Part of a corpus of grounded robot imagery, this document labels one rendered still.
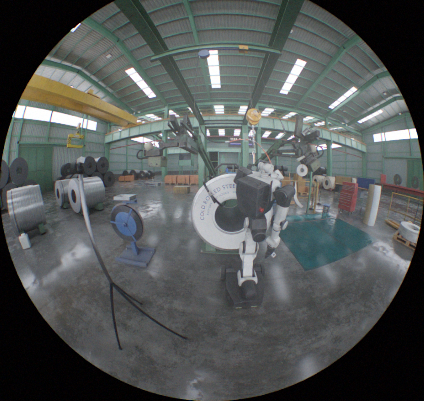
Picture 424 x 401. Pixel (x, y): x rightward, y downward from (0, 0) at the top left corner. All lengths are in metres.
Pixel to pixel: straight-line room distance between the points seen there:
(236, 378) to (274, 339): 0.52
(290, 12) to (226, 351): 3.86
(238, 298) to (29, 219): 4.86
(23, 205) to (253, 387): 5.01
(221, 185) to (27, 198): 4.85
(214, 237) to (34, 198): 4.71
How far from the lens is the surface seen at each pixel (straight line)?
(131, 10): 2.61
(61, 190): 7.28
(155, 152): 1.68
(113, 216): 2.26
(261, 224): 1.09
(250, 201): 0.91
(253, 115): 1.76
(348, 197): 5.99
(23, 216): 4.64
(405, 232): 5.11
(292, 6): 2.58
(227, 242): 2.05
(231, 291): 1.57
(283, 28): 2.73
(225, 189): 1.76
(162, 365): 1.47
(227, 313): 1.60
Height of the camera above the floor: 1.42
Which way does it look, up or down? 8 degrees down
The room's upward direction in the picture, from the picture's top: straight up
